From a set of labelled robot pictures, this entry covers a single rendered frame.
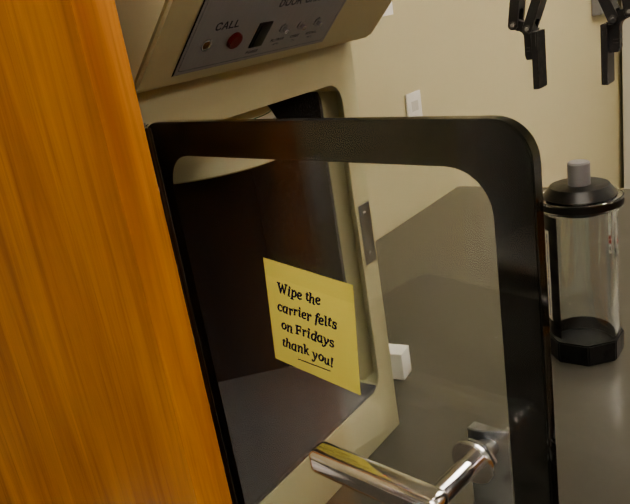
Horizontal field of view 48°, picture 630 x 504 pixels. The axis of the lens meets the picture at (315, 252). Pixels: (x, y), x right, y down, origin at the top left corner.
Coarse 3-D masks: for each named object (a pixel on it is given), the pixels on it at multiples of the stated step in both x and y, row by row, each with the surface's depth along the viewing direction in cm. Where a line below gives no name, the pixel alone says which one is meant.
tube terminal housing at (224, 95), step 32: (256, 64) 63; (288, 64) 67; (320, 64) 71; (352, 64) 75; (160, 96) 55; (192, 96) 57; (224, 96) 60; (256, 96) 63; (288, 96) 67; (320, 96) 76; (352, 96) 76
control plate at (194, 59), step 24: (216, 0) 48; (240, 0) 50; (264, 0) 52; (288, 0) 55; (312, 0) 58; (336, 0) 61; (216, 24) 50; (240, 24) 52; (288, 24) 58; (312, 24) 61; (192, 48) 50; (216, 48) 53; (240, 48) 55; (264, 48) 58; (288, 48) 61
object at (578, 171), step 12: (576, 168) 90; (588, 168) 90; (564, 180) 95; (576, 180) 91; (588, 180) 91; (600, 180) 92; (552, 192) 91; (564, 192) 90; (576, 192) 89; (588, 192) 89; (600, 192) 89; (612, 192) 89; (564, 204) 90; (576, 204) 89
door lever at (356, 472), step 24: (312, 456) 41; (336, 456) 40; (360, 456) 40; (456, 456) 40; (480, 456) 38; (336, 480) 40; (360, 480) 39; (384, 480) 38; (408, 480) 37; (456, 480) 37; (480, 480) 39
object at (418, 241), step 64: (192, 128) 46; (256, 128) 42; (320, 128) 39; (384, 128) 36; (448, 128) 33; (512, 128) 31; (192, 192) 49; (256, 192) 44; (320, 192) 40; (384, 192) 37; (448, 192) 34; (512, 192) 32; (192, 256) 52; (256, 256) 46; (320, 256) 42; (384, 256) 39; (448, 256) 36; (512, 256) 33; (256, 320) 49; (384, 320) 40; (448, 320) 37; (512, 320) 34; (256, 384) 52; (320, 384) 46; (384, 384) 42; (448, 384) 39; (512, 384) 36; (256, 448) 55; (384, 448) 44; (448, 448) 40; (512, 448) 37
